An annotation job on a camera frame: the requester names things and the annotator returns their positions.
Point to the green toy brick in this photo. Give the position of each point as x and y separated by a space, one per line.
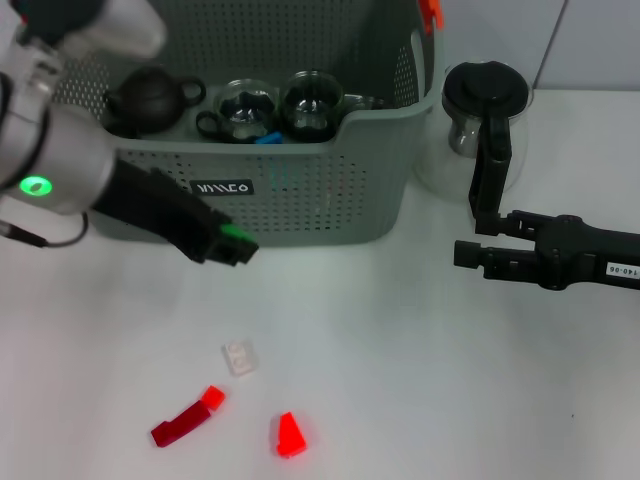
232 231

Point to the red sloped toy brick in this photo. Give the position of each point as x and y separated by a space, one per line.
290 437

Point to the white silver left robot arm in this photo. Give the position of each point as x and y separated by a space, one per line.
50 150

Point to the blue toy brick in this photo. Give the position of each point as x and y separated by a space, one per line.
267 138

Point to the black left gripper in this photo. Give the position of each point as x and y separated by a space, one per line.
160 210

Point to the clear white toy brick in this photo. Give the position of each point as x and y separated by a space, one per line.
241 357

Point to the dark red long brick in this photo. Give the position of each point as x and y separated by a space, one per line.
180 424

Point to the small orange-red toy brick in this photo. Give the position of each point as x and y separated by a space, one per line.
214 397

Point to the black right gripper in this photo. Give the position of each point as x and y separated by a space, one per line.
580 255

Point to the grey perforated storage bin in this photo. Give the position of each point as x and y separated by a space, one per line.
325 200

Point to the black clay teapot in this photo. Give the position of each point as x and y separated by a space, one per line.
145 100

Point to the glass carafe black lid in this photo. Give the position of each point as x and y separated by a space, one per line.
487 90

